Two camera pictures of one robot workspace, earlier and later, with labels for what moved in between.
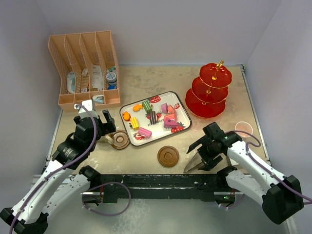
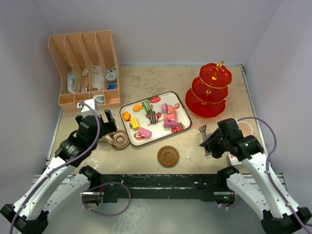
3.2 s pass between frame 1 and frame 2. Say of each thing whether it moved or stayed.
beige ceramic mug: stayed
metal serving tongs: moved
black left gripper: stayed
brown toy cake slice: stayed
